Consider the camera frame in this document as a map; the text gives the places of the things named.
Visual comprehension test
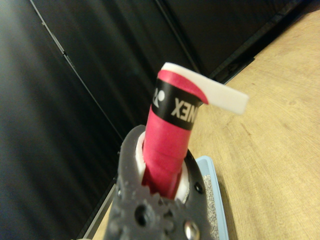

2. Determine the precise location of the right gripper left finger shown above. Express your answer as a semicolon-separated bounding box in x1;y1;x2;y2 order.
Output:
104;125;166;240

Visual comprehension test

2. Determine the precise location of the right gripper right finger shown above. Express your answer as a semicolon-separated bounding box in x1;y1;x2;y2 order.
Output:
162;149;214;240

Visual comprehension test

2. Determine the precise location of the blue litter tray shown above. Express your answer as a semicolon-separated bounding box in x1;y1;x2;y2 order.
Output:
183;155;230;240

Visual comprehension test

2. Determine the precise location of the black curtain stand pole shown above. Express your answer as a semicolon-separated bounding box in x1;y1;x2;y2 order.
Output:
154;0;201;74
29;0;127;141

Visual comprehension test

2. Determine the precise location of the black curtain stand foot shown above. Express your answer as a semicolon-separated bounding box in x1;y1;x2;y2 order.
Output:
208;56;256;85

